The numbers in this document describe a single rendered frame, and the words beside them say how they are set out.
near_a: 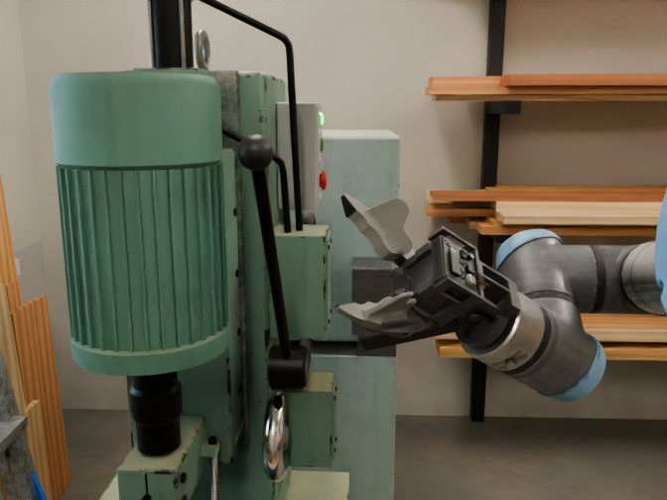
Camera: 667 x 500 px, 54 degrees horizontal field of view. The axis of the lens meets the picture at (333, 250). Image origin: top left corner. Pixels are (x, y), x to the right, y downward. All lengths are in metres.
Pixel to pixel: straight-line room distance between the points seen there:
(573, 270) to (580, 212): 1.79
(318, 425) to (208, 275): 0.34
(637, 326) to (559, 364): 2.11
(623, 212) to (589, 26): 0.87
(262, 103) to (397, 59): 2.11
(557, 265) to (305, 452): 0.44
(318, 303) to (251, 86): 0.31
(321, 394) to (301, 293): 0.15
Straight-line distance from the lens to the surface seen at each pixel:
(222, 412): 0.90
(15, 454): 1.80
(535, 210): 2.62
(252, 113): 0.90
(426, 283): 0.65
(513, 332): 0.72
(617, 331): 2.81
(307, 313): 0.92
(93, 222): 0.69
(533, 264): 0.86
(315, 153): 0.98
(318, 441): 0.98
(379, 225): 0.71
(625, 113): 3.18
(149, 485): 0.82
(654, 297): 0.81
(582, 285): 0.87
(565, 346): 0.78
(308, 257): 0.90
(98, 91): 0.67
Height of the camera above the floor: 1.47
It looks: 12 degrees down
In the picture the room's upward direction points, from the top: straight up
